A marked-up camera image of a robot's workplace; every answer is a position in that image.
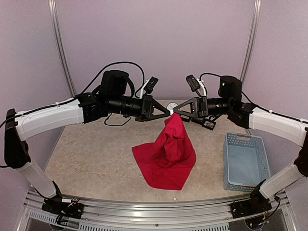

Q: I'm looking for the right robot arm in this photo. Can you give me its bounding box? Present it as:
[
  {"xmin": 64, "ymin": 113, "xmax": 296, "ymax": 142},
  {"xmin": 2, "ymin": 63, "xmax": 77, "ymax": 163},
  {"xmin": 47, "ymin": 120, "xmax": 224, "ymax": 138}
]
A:
[{"xmin": 173, "ymin": 96, "xmax": 308, "ymax": 214}]

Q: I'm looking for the silver white brooch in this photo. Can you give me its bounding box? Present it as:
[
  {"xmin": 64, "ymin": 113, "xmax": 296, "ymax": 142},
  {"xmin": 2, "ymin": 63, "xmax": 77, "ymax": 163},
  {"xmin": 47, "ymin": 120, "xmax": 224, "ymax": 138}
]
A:
[{"xmin": 205, "ymin": 122, "xmax": 215, "ymax": 129}]

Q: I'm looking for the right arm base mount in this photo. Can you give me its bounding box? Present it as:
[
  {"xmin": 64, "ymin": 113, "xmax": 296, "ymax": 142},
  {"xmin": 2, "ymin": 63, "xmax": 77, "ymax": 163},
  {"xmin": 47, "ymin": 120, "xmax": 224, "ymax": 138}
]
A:
[{"xmin": 230, "ymin": 199, "xmax": 272, "ymax": 218}]

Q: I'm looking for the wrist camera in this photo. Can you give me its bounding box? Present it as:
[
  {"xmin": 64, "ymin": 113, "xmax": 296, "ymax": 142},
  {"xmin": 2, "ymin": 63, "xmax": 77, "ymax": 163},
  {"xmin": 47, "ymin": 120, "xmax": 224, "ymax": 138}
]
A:
[
  {"xmin": 98, "ymin": 70, "xmax": 135, "ymax": 97},
  {"xmin": 218, "ymin": 76, "xmax": 242, "ymax": 101}
]

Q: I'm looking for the right aluminium corner post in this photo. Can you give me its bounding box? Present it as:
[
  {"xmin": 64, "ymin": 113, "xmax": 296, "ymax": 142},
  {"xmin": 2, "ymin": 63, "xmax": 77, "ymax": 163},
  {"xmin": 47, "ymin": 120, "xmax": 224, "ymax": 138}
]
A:
[{"xmin": 240, "ymin": 0, "xmax": 262, "ymax": 83}]

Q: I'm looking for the black square frame left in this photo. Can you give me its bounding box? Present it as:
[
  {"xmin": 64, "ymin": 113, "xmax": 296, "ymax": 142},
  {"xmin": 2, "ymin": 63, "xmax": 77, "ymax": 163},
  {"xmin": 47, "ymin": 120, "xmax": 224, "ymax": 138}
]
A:
[{"xmin": 180, "ymin": 115, "xmax": 191, "ymax": 123}]

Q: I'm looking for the blue plastic basket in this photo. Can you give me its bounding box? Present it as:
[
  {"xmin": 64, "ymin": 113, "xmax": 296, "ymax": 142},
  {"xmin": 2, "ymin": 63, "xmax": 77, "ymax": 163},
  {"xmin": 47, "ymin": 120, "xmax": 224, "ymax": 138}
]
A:
[{"xmin": 224, "ymin": 132, "xmax": 271, "ymax": 193}]

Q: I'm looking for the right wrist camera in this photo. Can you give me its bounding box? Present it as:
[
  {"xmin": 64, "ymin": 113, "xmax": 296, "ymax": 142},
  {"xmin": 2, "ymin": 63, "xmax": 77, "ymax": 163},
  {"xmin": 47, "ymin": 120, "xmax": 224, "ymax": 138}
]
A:
[{"xmin": 218, "ymin": 76, "xmax": 242, "ymax": 101}]

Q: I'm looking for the black square frame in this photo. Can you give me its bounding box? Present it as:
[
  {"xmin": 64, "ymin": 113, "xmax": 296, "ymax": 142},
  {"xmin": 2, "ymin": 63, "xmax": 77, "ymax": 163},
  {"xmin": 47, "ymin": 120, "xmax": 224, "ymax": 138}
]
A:
[
  {"xmin": 202, "ymin": 119, "xmax": 216, "ymax": 130},
  {"xmin": 180, "ymin": 115, "xmax": 191, "ymax": 123}
]

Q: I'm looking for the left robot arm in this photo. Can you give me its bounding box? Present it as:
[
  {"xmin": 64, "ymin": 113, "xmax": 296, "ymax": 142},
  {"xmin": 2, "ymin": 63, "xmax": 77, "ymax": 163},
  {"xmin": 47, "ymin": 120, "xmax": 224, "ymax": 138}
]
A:
[{"xmin": 2, "ymin": 93, "xmax": 170, "ymax": 214}]

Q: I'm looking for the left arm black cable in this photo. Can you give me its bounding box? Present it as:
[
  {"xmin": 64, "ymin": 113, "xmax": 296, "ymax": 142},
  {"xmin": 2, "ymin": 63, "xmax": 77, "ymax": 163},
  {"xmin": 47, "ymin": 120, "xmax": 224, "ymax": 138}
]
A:
[{"xmin": 0, "ymin": 61, "xmax": 145, "ymax": 168}]

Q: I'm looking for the aluminium corner post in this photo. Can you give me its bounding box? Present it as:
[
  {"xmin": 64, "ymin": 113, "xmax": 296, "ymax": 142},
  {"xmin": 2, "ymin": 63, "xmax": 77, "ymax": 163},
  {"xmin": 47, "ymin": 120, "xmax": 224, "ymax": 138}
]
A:
[
  {"xmin": 240, "ymin": 0, "xmax": 262, "ymax": 83},
  {"xmin": 48, "ymin": 0, "xmax": 76, "ymax": 97}
]

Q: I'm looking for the black square frame right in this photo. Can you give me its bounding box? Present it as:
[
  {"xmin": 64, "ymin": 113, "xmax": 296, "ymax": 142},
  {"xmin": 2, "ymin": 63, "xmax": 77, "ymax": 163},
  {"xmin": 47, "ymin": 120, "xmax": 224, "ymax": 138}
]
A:
[{"xmin": 202, "ymin": 119, "xmax": 216, "ymax": 130}]

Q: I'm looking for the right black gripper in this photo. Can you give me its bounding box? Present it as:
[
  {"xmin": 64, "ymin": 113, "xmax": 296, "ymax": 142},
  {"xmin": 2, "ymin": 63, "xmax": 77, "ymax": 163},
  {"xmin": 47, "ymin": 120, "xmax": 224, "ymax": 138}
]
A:
[{"xmin": 173, "ymin": 95, "xmax": 232, "ymax": 119}]

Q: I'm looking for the blue round brooch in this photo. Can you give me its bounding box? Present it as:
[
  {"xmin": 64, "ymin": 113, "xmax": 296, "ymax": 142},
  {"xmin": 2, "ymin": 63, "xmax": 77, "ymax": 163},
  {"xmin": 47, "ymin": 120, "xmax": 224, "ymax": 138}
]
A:
[{"xmin": 167, "ymin": 103, "xmax": 178, "ymax": 116}]

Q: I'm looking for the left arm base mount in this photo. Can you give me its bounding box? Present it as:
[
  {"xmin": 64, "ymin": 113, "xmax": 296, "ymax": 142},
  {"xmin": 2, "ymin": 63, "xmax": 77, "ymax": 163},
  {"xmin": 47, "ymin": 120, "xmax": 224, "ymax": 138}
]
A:
[{"xmin": 41, "ymin": 195, "xmax": 85, "ymax": 219}]

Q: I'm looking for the aluminium front rail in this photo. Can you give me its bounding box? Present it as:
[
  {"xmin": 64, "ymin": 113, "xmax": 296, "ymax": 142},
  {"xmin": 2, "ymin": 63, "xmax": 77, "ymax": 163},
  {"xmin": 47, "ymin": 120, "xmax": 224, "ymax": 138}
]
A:
[{"xmin": 23, "ymin": 190, "xmax": 296, "ymax": 231}]

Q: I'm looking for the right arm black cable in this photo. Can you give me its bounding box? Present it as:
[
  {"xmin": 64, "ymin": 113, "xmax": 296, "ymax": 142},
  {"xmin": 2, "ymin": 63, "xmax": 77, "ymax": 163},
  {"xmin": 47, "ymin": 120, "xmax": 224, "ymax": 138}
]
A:
[{"xmin": 199, "ymin": 72, "xmax": 308, "ymax": 123}]

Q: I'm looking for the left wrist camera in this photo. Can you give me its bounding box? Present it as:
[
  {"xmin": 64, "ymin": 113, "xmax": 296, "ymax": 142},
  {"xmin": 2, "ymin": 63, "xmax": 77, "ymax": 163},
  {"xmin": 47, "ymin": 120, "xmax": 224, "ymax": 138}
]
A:
[{"xmin": 98, "ymin": 70, "xmax": 135, "ymax": 97}]

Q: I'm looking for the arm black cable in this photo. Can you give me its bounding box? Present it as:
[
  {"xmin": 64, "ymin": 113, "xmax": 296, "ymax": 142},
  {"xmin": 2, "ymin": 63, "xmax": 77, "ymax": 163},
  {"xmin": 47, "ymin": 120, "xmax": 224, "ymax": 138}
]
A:
[
  {"xmin": 0, "ymin": 61, "xmax": 145, "ymax": 168},
  {"xmin": 199, "ymin": 72, "xmax": 308, "ymax": 123}
]

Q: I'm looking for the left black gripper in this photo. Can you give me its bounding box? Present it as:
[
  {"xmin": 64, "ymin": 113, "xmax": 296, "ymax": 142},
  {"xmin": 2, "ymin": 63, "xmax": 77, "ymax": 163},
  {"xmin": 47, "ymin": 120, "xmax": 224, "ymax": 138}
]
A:
[{"xmin": 108, "ymin": 94, "xmax": 171, "ymax": 122}]

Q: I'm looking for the red t-shirt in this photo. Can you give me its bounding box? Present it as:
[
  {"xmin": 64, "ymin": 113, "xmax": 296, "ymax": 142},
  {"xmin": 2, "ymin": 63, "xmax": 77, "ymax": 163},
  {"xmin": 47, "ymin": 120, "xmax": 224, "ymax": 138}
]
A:
[{"xmin": 132, "ymin": 114, "xmax": 196, "ymax": 191}]

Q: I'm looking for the left aluminium corner post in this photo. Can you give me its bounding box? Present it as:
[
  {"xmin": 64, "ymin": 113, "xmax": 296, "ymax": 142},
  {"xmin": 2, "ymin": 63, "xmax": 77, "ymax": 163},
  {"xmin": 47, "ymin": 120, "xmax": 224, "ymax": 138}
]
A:
[{"xmin": 48, "ymin": 0, "xmax": 76, "ymax": 97}]

